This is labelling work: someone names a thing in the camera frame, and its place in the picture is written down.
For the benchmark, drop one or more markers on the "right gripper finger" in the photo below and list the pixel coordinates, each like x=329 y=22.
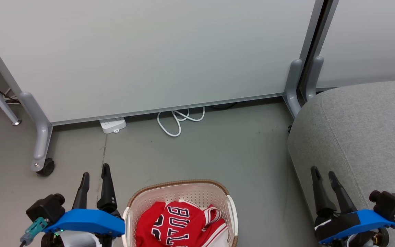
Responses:
x=341 y=195
x=320 y=193

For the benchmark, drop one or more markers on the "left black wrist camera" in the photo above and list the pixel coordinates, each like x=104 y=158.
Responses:
x=45 y=207

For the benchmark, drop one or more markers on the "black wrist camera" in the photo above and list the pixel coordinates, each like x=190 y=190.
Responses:
x=389 y=204
x=45 y=207

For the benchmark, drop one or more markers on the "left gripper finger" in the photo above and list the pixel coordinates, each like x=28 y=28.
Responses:
x=107 y=188
x=82 y=193

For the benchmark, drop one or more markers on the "white power strip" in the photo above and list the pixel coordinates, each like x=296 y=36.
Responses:
x=112 y=124

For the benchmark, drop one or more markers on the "grey fabric sofa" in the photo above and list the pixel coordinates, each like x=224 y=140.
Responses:
x=365 y=130

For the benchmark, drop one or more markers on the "cream perforated laundry basket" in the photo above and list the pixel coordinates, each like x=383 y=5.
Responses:
x=187 y=192

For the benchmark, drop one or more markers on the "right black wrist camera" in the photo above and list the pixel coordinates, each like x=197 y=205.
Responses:
x=389 y=204

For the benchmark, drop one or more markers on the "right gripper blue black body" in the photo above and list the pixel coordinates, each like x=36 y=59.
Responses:
x=351 y=223

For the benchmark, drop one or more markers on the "white partition panel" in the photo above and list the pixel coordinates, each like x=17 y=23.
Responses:
x=372 y=37
x=149 y=51

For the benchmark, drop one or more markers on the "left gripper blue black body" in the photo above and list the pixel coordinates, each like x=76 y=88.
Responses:
x=87 y=221

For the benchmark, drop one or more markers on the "red Bulls jersey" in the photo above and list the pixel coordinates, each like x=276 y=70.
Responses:
x=180 y=223

